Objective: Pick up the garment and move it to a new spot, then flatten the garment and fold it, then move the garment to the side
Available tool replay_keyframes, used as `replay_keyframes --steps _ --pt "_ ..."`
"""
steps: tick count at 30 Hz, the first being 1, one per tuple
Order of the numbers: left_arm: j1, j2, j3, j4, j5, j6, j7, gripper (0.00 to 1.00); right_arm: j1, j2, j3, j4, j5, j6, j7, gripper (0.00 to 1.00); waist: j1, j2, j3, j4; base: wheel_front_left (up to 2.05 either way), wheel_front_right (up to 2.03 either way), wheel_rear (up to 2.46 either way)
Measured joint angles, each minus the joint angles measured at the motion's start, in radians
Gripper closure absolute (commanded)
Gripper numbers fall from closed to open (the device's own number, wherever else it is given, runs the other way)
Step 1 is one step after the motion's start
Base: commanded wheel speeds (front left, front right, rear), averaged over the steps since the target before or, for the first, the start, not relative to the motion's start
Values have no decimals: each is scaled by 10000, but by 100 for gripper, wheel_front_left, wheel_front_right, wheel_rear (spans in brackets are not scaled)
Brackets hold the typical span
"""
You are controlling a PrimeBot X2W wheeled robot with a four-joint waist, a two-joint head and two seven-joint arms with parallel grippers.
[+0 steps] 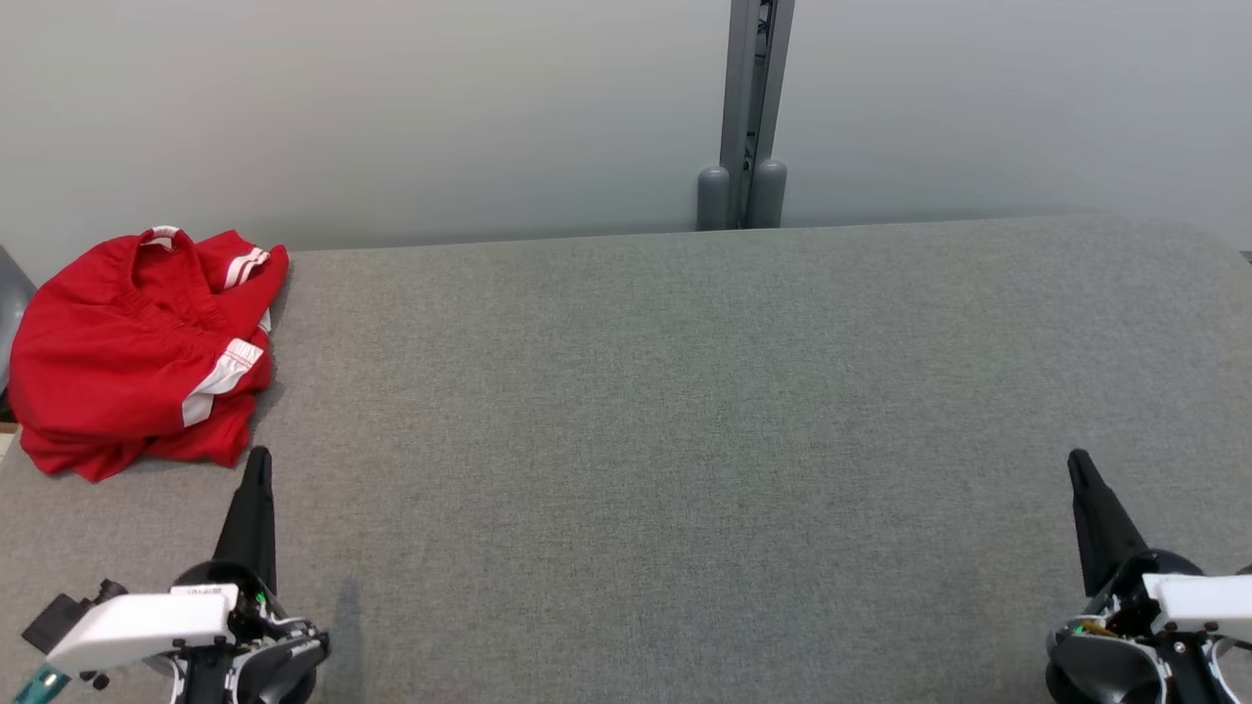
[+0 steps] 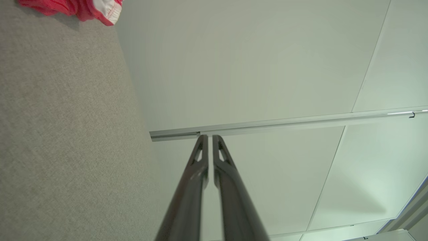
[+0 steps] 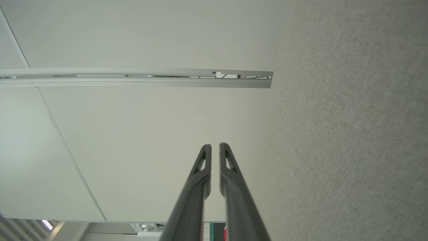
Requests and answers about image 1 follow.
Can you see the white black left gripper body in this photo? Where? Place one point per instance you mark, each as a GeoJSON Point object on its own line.
{"type": "Point", "coordinates": [147, 626]}

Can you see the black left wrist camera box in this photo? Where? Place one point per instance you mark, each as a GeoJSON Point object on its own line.
{"type": "Point", "coordinates": [54, 621]}

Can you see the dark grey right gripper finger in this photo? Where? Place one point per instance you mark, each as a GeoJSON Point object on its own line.
{"type": "Point", "coordinates": [1100, 533]}

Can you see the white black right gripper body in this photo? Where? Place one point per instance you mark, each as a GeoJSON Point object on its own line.
{"type": "Point", "coordinates": [1193, 596]}

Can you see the grey cylinder foot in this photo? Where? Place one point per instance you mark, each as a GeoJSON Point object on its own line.
{"type": "Point", "coordinates": [769, 196]}
{"type": "Point", "coordinates": [713, 200]}

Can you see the grey partition post with slot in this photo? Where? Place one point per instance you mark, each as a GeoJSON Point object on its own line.
{"type": "Point", "coordinates": [740, 98]}

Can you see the red white numbered jersey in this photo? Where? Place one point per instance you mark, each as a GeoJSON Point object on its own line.
{"type": "Point", "coordinates": [205, 259]}

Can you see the grey plastic chair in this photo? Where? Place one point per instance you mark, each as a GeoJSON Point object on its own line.
{"type": "Point", "coordinates": [12, 293]}

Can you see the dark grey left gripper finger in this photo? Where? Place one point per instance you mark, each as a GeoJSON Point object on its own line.
{"type": "Point", "coordinates": [252, 528]}

